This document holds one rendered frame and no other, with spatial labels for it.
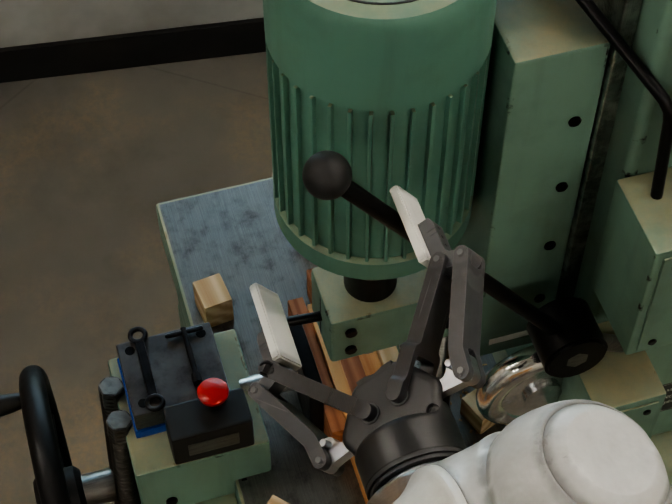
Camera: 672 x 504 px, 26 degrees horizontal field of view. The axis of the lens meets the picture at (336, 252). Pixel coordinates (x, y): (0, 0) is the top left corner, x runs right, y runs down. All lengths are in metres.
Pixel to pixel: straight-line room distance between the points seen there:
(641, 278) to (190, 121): 1.87
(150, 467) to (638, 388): 0.47
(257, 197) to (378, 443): 0.75
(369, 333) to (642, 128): 0.38
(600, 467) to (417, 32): 0.39
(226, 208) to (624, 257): 0.59
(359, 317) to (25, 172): 1.63
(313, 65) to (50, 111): 1.99
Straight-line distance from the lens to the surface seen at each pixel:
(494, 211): 1.25
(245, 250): 1.64
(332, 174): 1.00
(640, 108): 1.16
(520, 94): 1.14
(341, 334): 1.39
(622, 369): 1.36
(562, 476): 0.73
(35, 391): 1.51
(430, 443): 0.97
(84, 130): 2.98
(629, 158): 1.20
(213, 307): 1.55
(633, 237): 1.20
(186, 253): 1.64
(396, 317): 1.40
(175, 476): 1.45
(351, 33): 1.02
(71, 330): 2.69
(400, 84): 1.06
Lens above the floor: 2.22
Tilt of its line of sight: 54 degrees down
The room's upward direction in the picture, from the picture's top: straight up
